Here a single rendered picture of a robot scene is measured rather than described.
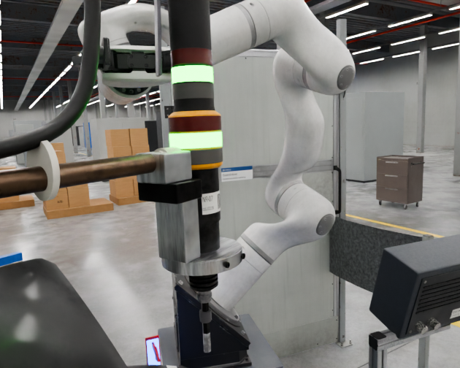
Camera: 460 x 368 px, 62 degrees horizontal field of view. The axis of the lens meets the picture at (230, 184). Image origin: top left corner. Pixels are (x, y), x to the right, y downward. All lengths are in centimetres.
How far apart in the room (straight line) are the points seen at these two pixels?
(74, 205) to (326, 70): 732
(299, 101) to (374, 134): 940
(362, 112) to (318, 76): 928
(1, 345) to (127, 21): 55
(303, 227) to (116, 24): 65
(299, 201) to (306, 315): 180
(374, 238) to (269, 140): 84
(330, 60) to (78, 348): 71
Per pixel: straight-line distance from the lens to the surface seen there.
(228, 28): 78
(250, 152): 231
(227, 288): 108
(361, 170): 1024
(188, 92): 31
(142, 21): 75
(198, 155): 30
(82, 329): 39
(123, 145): 848
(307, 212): 103
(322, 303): 283
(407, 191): 721
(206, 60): 32
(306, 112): 98
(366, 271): 250
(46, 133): 23
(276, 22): 84
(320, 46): 88
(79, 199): 797
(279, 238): 106
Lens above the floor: 156
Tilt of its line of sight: 9 degrees down
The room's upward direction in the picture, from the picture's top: 2 degrees counter-clockwise
